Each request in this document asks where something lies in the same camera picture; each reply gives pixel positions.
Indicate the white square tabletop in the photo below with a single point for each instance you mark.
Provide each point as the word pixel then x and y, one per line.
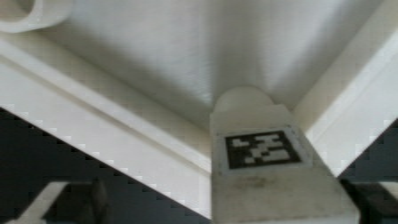
pixel 147 55

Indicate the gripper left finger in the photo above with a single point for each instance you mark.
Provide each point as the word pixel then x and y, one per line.
pixel 71 203

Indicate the white obstacle rail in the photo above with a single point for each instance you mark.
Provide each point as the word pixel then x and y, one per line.
pixel 362 110
pixel 163 164

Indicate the white right obstacle rail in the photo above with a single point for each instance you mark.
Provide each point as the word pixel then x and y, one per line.
pixel 362 110

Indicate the white front obstacle rail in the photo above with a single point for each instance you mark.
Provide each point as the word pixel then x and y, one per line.
pixel 163 164

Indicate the white table leg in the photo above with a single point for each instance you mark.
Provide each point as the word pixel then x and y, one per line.
pixel 274 187

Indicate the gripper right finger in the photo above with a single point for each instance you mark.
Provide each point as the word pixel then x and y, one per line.
pixel 375 198

